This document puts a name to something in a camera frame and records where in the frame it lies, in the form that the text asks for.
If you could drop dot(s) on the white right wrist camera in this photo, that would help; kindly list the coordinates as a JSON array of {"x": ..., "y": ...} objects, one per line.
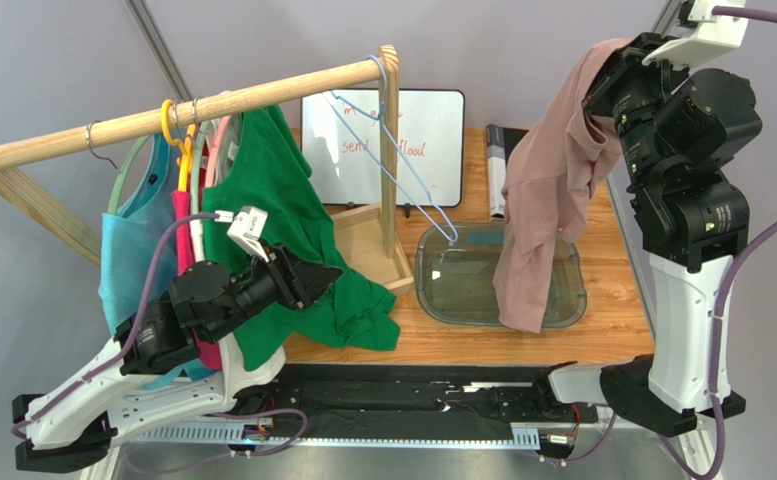
[{"x": 700, "y": 35}]

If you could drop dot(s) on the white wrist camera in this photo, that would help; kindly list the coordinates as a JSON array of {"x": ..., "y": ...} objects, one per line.
[
  {"x": 245, "y": 229},
  {"x": 700, "y": 35}
]

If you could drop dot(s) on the green t shirt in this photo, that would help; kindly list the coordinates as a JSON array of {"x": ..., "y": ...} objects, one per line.
[{"x": 271, "y": 173}]

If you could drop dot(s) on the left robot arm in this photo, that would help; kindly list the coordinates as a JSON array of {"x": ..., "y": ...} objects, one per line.
[{"x": 101, "y": 406}]

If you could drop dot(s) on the sage green hanger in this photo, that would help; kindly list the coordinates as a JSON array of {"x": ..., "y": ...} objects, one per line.
[{"x": 122, "y": 171}]

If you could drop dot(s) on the pale green hanger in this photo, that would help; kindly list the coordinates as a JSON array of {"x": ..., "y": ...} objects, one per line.
[{"x": 200, "y": 140}]

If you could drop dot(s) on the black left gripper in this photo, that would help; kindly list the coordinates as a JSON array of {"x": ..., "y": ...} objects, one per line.
[{"x": 301, "y": 282}]

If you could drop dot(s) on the white t shirt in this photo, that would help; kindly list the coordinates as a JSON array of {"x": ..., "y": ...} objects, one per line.
[{"x": 236, "y": 378}]

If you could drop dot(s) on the clear blue plastic tub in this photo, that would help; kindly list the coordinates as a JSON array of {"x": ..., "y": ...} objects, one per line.
[{"x": 454, "y": 281}]

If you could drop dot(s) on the wooden clothes rack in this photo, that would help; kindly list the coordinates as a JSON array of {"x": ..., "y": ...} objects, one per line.
[{"x": 366, "y": 236}]

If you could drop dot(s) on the white board with red writing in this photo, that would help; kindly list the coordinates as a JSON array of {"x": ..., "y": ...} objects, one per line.
[{"x": 428, "y": 146}]

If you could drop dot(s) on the black binder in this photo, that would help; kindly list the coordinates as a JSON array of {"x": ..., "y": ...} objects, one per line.
[{"x": 500, "y": 143}]

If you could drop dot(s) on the pink hanger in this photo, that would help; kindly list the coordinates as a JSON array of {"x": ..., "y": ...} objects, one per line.
[{"x": 223, "y": 150}]

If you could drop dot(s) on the magenta t shirt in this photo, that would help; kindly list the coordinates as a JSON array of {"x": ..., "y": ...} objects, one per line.
[{"x": 209, "y": 354}]

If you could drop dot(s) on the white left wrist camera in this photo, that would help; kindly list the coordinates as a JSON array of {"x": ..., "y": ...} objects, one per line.
[{"x": 245, "y": 229}]

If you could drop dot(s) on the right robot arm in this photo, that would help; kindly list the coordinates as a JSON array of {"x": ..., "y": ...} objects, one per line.
[{"x": 678, "y": 129}]

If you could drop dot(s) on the dusty pink t shirt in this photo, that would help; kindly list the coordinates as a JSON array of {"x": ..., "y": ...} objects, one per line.
[{"x": 551, "y": 176}]

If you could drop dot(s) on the yellow plastic hanger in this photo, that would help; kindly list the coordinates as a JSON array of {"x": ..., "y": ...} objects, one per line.
[{"x": 185, "y": 145}]

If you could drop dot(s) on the light blue t shirt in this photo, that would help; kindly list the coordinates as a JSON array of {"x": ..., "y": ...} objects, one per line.
[{"x": 130, "y": 237}]

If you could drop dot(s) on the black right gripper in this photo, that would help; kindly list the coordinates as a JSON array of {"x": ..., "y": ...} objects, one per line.
[{"x": 613, "y": 73}]

